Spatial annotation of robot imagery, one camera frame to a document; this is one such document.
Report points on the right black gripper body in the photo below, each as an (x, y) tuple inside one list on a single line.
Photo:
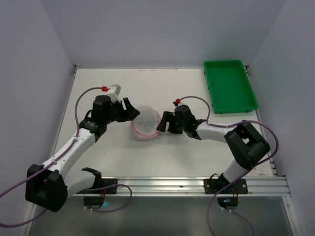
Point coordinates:
[(173, 122)]

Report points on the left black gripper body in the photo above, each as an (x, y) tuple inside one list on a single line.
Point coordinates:
[(124, 109)]

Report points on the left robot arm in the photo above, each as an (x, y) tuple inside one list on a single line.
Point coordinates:
[(48, 184)]

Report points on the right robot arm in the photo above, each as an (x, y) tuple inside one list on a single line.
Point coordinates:
[(246, 144)]

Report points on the green plastic tray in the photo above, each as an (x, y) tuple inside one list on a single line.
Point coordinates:
[(229, 87)]

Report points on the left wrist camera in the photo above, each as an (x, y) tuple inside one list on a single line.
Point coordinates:
[(114, 92)]

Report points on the aluminium mounting rail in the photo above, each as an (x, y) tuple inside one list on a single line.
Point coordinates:
[(199, 186)]

